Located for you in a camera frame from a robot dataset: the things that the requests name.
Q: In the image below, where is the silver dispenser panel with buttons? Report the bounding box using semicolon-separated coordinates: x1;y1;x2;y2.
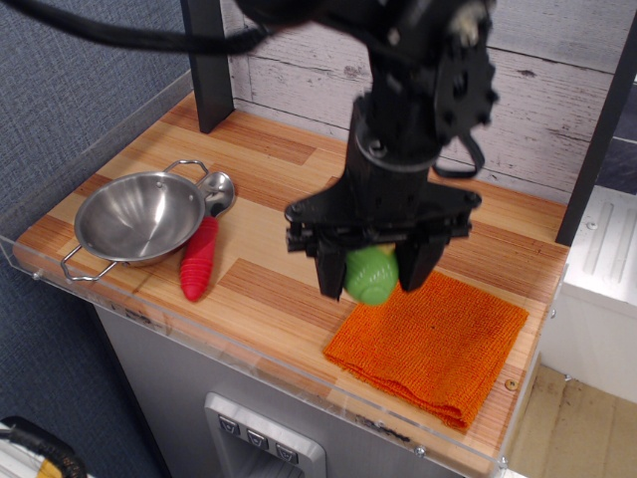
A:
204;392;327;477

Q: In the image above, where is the orange folded towel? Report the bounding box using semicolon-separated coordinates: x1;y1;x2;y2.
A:
323;272;529;431

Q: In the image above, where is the dark right vertical post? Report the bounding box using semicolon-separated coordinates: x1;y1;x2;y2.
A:
555;16;636;246

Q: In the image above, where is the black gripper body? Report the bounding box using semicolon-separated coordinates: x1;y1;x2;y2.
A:
285;97;482;257

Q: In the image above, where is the stainless steel bowl with handles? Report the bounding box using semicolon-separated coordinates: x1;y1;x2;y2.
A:
60;159;209;282

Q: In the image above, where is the green yellow toy corn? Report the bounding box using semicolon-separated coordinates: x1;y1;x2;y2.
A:
344;245;399;306

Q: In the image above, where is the black yellow object at corner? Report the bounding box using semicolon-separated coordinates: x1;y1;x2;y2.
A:
1;416;91;477

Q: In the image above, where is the dark left vertical post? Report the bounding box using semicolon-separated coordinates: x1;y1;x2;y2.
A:
180;0;235;133

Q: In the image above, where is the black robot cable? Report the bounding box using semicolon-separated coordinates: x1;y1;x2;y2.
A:
0;0;270;56

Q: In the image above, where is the dark vertical post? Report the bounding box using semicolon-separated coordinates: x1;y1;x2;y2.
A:
555;16;636;246
180;0;235;133

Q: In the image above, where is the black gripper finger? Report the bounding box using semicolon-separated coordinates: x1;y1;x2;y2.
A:
395;235;449;292
315;244;347;301

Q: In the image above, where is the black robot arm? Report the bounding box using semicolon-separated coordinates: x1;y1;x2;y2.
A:
240;1;498;299

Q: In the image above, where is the white ridged appliance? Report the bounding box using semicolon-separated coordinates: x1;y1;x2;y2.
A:
539;186;636;402

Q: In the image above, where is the red handled metal spoon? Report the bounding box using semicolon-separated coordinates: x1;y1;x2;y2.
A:
179;171;236;302

